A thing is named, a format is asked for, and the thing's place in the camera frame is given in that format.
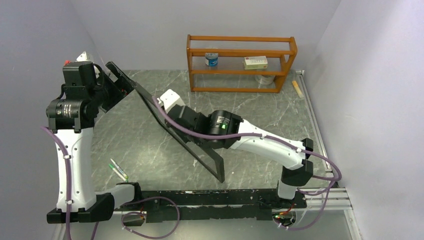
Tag green capped marker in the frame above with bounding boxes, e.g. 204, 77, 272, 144
108, 163, 128, 183
110, 158, 129, 179

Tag small wooden stick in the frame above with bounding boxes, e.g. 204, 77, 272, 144
292, 80, 305, 99

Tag black wooden picture frame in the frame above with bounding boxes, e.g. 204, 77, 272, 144
130, 80, 225, 183

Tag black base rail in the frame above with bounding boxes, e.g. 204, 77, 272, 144
109, 189, 309, 223

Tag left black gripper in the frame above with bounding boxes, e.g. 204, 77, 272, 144
88, 61, 138, 113

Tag white red small box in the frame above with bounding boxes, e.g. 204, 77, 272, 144
243, 56, 269, 70

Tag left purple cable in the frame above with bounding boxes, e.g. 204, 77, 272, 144
40, 125, 181, 240

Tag blue white tape roll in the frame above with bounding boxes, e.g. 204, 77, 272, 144
204, 52, 219, 67

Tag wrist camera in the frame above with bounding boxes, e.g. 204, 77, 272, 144
158, 89, 186, 114
64, 51, 94, 66

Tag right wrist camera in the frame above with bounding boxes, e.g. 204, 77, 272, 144
158, 89, 186, 114

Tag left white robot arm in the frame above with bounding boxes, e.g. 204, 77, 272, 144
45, 61, 143, 224

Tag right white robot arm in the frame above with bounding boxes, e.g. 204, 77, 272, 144
160, 105, 314, 208

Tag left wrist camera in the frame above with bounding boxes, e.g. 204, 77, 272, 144
64, 51, 94, 66

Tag orange wooden shelf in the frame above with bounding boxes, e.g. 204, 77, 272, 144
186, 34, 298, 94

